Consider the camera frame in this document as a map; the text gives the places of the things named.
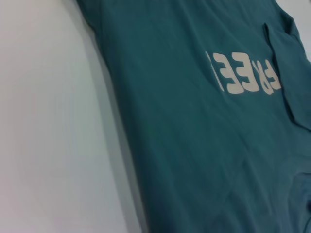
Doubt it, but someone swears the blue FREE print t-shirt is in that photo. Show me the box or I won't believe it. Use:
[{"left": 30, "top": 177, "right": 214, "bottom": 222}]
[{"left": 75, "top": 0, "right": 311, "bottom": 233}]

